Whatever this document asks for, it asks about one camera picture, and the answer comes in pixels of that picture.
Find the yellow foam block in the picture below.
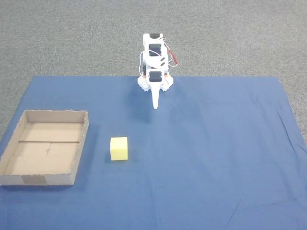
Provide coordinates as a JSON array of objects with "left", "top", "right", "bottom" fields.
[{"left": 110, "top": 137, "right": 129, "bottom": 161}]

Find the shallow cardboard box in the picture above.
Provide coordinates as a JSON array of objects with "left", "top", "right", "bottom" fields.
[{"left": 0, "top": 109, "right": 90, "bottom": 186}]

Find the blue cloth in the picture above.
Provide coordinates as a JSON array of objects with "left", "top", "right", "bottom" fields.
[{"left": 0, "top": 76, "right": 307, "bottom": 230}]

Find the white cable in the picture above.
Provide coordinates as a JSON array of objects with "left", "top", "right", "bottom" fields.
[{"left": 139, "top": 51, "right": 145, "bottom": 75}]

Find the red sleeved cable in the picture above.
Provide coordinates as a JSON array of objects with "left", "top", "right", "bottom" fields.
[{"left": 163, "top": 38, "right": 179, "bottom": 68}]

